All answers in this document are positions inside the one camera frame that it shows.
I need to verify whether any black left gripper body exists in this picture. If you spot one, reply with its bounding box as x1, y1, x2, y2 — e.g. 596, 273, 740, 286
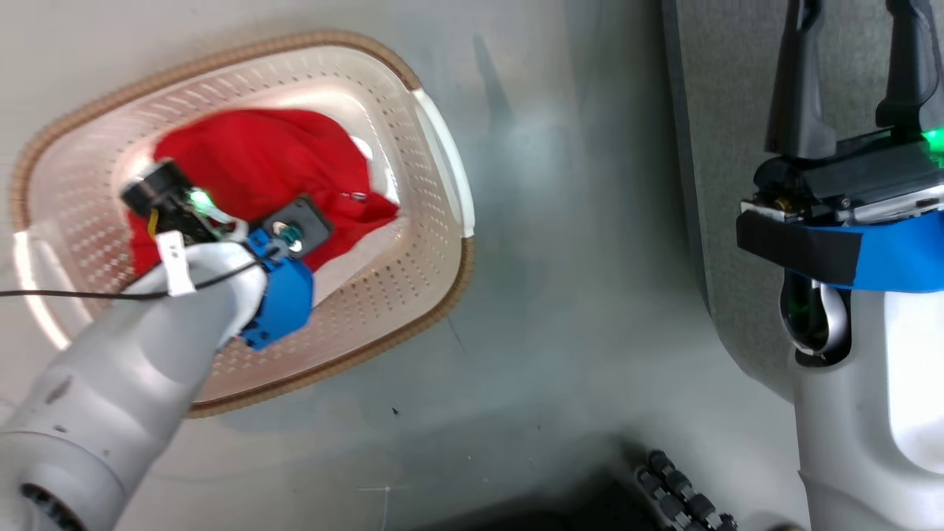
120, 159, 248, 248

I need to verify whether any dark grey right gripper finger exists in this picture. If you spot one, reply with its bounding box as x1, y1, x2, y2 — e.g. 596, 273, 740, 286
875, 0, 944, 142
764, 0, 838, 161

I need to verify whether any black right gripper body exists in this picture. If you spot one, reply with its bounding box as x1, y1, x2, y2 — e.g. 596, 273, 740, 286
740, 127, 944, 226

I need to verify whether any red cloth garment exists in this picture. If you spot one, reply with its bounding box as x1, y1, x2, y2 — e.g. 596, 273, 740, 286
127, 108, 403, 303

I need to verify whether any beige perforated laundry basket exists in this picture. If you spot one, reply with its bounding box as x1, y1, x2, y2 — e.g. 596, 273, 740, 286
11, 29, 476, 420

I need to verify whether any white cable label tag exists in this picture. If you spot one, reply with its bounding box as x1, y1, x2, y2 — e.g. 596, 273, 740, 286
156, 230, 197, 297

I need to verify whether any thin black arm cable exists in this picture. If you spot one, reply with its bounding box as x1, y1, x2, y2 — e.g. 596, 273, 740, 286
0, 254, 285, 302

